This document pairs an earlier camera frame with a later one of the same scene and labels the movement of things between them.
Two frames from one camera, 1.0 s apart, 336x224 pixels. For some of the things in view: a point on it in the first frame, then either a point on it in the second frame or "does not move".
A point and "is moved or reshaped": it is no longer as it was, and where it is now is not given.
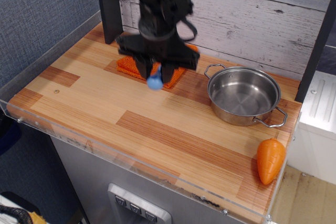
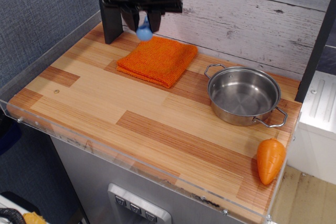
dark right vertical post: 314,60 does not move
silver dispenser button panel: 126,206 does not move
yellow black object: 37,219 does not move
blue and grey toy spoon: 156,81 is moved or reshaped
